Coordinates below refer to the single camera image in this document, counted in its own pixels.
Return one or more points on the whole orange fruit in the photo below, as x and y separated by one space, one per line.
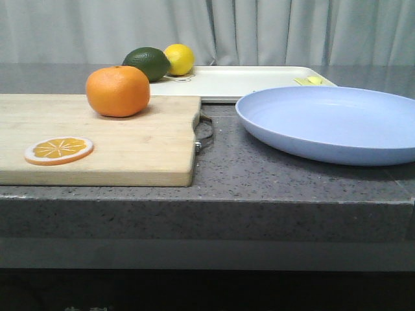
118 91

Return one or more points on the light blue plate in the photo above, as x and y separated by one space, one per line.
340 125

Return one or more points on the cream rectangular tray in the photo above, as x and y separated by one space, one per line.
227 84

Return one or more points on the wooden cutting board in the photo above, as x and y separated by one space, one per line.
155 147

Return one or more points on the yellow lemon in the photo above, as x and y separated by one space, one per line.
181 58

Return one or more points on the green lime fruit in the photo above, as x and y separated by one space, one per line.
151 61

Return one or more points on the yellow plastic knife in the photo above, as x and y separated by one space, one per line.
303 81

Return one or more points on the yellow plastic fork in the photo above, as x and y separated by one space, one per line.
315 80

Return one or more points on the grey curtain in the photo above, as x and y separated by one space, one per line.
219 32

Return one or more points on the orange slice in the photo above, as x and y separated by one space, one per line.
58 150

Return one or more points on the metal cutting board handle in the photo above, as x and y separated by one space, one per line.
207 134

